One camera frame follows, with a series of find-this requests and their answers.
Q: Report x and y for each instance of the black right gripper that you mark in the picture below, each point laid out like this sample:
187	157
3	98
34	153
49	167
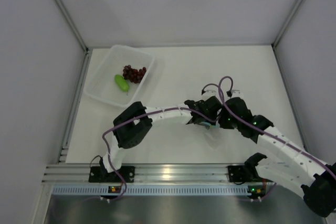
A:
223	123

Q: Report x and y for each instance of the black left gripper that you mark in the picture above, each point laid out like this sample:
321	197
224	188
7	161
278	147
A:
210	121

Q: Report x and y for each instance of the clear zip top bag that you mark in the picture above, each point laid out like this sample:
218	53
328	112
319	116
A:
212	134

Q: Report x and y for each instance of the fake purple grape bunch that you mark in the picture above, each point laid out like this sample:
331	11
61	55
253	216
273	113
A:
133	75

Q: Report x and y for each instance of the fake green vegetable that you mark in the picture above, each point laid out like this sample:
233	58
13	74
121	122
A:
121	83

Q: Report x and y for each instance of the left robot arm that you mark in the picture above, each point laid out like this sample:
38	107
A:
134	123

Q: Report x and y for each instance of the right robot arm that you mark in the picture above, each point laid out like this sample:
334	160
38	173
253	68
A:
287	164

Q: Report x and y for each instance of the white perforated plastic basket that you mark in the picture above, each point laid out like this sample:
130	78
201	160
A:
101	85

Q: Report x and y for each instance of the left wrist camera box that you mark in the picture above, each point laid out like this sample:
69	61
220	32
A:
208	93

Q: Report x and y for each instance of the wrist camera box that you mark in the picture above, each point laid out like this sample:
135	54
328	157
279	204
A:
208	93
235	94

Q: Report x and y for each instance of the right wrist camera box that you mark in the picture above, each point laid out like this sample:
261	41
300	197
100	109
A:
235	94

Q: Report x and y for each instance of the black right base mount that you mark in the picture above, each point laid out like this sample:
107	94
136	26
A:
239	174

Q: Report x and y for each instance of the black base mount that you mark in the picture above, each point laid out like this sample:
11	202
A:
99	175
239	174

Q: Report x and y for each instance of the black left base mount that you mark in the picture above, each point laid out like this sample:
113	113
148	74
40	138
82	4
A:
99	175

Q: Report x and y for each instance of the aluminium mounting rail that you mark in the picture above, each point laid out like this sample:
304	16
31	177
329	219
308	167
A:
143	173

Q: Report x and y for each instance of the slotted grey cable duct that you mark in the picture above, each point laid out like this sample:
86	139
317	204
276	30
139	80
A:
153	190

